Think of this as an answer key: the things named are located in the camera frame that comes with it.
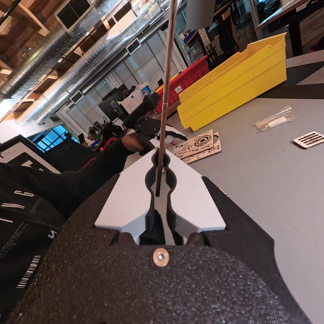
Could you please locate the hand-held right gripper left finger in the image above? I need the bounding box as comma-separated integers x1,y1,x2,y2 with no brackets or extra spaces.
94,149,158,245

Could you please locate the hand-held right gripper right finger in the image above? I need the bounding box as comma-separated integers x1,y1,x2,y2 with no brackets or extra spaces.
162,149,226,245

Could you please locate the yellow plastic bin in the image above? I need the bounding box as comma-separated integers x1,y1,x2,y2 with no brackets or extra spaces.
156,75,178,93
177,33,288,132

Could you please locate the person's left forearm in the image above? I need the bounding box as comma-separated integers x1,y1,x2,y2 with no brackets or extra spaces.
0,137,132,218

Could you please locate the person's left hand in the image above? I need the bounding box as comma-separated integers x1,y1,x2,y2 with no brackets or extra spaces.
121,132,154,156

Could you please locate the white cardboard box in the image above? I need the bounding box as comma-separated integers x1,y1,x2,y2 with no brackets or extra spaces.
121,87,145,115

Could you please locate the red plastic bin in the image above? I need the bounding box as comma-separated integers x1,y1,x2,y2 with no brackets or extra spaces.
154,55,210,114

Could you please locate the clear plastic parts bag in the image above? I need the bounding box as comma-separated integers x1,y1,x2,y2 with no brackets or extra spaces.
255,106,297,131

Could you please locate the black printed sign board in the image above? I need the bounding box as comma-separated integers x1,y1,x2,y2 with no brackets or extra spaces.
0,134,62,175

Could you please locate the small slotted wooden piece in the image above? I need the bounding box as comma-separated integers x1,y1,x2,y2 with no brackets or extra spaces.
293,131,324,150

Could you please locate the wooden table with black legs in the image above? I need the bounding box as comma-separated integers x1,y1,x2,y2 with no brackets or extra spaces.
254,0,324,57

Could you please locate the silver ventilation duct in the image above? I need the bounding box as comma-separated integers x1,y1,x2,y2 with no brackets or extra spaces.
14,24,178,127
0,5,157,102

